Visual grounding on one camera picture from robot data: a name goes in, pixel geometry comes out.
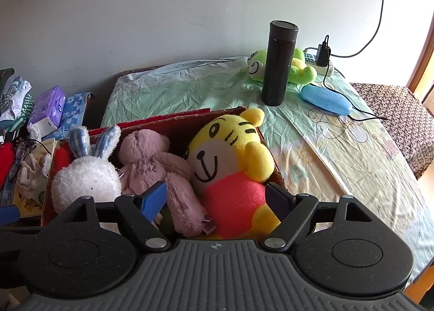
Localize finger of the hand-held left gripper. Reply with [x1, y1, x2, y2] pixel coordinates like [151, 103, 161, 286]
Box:
[0, 205, 20, 227]

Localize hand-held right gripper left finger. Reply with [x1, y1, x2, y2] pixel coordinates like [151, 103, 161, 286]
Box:
[51, 181, 171, 252]

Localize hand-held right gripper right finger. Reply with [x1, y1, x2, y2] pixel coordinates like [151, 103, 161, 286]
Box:
[261, 181, 384, 252]

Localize pink bear plush toy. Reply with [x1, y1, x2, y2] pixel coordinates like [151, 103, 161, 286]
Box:
[118, 129, 216, 237]

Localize yellow tiger plush toy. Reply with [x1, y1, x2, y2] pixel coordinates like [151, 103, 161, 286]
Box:
[184, 107, 283, 240]

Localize white rabbit plush toy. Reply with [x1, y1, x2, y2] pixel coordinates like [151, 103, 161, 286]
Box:
[51, 124, 123, 215]

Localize red cardboard box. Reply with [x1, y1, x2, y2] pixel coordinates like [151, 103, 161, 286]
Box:
[41, 105, 289, 227]

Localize illustrated book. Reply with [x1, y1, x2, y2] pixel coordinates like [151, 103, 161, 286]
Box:
[13, 138, 59, 218]

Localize red cloth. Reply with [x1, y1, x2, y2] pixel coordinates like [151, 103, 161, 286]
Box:
[0, 142, 16, 190]

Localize black eyeglasses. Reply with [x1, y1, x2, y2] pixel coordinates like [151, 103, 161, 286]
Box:
[8, 139, 52, 180]

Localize blue glasses case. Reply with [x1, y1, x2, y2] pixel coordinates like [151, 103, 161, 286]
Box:
[300, 84, 352, 116]

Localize purple tissue packet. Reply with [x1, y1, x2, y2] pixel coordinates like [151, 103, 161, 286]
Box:
[26, 85, 66, 139]

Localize striped cloth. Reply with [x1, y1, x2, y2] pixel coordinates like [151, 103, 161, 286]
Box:
[0, 68, 35, 132]

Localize blue checkered cloth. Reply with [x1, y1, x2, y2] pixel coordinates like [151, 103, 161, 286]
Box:
[51, 92, 96, 142]

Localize green frog plush toy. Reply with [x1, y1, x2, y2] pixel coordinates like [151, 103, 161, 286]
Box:
[241, 48, 318, 85]

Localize black thermos bottle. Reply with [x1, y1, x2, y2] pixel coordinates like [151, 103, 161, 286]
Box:
[261, 20, 300, 107]

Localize white power strip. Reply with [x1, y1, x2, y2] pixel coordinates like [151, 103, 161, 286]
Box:
[303, 48, 335, 76]

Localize brown patterned cloth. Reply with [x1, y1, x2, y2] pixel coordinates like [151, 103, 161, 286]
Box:
[349, 82, 434, 178]

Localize black charger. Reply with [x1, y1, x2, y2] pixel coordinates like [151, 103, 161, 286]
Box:
[317, 35, 332, 68]

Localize black charger cable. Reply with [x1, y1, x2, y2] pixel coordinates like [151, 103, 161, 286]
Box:
[321, 34, 389, 122]

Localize wooden door frame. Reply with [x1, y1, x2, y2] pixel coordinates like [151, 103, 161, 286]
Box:
[407, 24, 434, 102]

